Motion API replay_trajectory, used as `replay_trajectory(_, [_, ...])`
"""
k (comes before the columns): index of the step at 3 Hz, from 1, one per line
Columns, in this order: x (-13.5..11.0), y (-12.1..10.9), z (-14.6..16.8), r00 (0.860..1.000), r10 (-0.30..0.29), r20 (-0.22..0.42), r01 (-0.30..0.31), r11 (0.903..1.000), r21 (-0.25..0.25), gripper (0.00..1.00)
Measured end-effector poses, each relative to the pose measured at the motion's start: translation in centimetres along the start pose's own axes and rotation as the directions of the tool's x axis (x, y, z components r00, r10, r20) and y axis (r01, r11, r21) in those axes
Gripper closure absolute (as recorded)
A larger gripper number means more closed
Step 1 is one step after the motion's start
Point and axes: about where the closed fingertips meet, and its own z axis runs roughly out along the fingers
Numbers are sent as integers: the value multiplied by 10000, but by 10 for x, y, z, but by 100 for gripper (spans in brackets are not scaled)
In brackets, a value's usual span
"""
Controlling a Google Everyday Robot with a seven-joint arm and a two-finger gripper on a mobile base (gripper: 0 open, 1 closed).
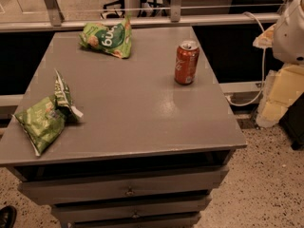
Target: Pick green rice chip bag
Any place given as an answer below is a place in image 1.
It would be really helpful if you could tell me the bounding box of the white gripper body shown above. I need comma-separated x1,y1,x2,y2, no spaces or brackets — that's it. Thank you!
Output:
256,64,304,127

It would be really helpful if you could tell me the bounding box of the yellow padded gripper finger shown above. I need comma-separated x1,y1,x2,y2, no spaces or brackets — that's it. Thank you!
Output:
253,25,276,48

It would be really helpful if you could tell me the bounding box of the green rice chip bag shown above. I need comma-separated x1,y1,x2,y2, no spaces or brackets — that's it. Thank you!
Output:
79,17,132,59

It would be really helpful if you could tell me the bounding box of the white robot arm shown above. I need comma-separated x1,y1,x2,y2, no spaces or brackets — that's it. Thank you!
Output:
253,0,304,127

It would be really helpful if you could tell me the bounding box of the green crumpled snack bag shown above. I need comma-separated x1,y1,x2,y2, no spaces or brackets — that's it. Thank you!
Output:
13,70,83,156

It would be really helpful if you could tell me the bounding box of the orange soda can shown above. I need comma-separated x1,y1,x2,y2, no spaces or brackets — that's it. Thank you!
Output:
175,40,200,85

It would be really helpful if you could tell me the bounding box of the grey drawer cabinet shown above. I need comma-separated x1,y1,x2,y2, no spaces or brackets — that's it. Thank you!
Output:
0,26,248,228

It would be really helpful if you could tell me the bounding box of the black office chair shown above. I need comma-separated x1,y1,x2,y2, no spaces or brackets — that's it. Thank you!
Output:
101,0,125,19

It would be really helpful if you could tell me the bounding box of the bottom grey drawer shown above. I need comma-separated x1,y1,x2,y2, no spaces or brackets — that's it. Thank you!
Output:
61,212,200,228

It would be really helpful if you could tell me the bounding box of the grey drawer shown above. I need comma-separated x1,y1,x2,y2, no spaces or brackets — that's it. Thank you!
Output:
51,195,211,222
19,165,229,205
61,212,200,228

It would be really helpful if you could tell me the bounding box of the grey metal railing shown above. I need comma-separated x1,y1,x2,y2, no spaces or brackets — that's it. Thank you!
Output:
0,0,293,32

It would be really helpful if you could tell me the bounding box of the middle grey drawer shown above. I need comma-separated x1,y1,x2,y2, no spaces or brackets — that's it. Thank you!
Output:
51,195,211,222

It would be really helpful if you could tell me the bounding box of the top grey drawer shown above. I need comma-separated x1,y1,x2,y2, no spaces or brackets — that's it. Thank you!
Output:
19,165,229,205

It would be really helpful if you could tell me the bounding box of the black shoe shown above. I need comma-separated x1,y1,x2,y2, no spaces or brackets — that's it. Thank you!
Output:
0,205,17,228

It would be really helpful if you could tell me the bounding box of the white cable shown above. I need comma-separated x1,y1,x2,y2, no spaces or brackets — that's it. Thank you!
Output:
225,10,268,107

